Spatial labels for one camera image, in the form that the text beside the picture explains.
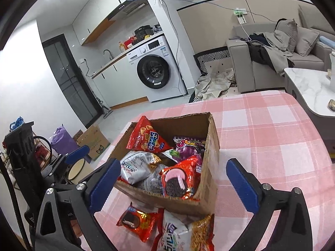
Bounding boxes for black glass door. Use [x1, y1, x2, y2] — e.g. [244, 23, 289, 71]
[42, 33, 102, 128]

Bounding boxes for black pressure cooker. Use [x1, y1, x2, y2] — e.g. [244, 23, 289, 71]
[134, 25, 153, 40]

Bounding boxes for white washing machine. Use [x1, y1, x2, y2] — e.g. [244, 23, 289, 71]
[127, 35, 187, 103]

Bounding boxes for grey sofa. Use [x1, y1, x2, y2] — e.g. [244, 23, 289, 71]
[226, 4, 335, 93]

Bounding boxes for brown cardboard box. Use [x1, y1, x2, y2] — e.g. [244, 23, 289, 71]
[108, 112, 220, 216]

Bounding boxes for light blue rolled mat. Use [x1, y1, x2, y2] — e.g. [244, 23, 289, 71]
[321, 35, 335, 50]

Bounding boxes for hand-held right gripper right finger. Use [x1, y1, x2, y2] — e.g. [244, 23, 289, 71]
[226, 158, 313, 251]

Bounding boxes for black range hood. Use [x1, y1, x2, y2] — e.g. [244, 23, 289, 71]
[107, 0, 149, 21]

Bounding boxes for purple plastic bag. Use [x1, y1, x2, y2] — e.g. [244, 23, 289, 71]
[50, 126, 74, 155]

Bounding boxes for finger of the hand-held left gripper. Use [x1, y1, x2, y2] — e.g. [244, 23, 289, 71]
[40, 145, 91, 181]

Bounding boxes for pink checkered tablecloth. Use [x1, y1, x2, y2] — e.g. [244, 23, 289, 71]
[91, 90, 335, 251]

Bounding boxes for floor mop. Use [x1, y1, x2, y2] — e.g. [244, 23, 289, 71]
[97, 98, 114, 119]

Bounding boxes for large red cookie packet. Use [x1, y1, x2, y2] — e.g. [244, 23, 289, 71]
[160, 155, 201, 201]

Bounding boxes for white kettle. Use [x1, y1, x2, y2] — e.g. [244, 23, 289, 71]
[328, 52, 335, 84]

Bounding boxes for white power strip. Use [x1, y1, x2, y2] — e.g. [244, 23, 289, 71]
[233, 8, 248, 24]

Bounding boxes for white marble coffee table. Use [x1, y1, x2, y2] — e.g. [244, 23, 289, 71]
[284, 67, 335, 118]

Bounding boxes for white kitchen counter cabinet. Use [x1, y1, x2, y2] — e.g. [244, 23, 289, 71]
[90, 51, 149, 108]

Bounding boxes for white red noodle snack packet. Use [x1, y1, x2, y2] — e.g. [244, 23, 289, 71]
[151, 209, 215, 251]

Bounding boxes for silver printed snack packet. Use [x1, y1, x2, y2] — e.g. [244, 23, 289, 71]
[136, 171, 164, 195]

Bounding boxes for purple silver snack packet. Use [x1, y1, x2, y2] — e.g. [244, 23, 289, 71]
[171, 136, 207, 164]

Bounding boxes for pile of clothes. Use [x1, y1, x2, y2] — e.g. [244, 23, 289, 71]
[246, 30, 295, 76]

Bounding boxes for small red cookie packet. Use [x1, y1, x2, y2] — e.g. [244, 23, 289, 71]
[116, 203, 160, 243]

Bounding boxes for red bag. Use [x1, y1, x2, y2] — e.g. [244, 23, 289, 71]
[35, 145, 51, 166]

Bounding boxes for beige cloth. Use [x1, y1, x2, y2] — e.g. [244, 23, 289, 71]
[194, 68, 234, 101]

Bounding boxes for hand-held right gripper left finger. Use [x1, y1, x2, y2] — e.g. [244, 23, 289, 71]
[33, 158, 122, 251]

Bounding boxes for printed cardboard floor box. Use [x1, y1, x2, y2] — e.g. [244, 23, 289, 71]
[76, 124, 111, 161]

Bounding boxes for silver white snack packet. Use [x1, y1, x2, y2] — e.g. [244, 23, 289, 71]
[119, 150, 164, 186]

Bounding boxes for grey cushion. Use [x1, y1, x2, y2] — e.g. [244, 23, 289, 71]
[275, 19, 298, 53]
[296, 27, 320, 56]

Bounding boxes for red cone snack packet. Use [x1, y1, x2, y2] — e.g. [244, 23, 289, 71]
[126, 115, 172, 153]

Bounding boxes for white upper cabinets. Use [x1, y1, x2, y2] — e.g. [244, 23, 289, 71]
[72, 0, 123, 46]

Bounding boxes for round cream black-rimmed tray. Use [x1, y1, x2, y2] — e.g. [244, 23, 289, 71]
[67, 159, 86, 185]

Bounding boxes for black white patterned box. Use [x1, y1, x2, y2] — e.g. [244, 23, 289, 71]
[193, 47, 231, 75]

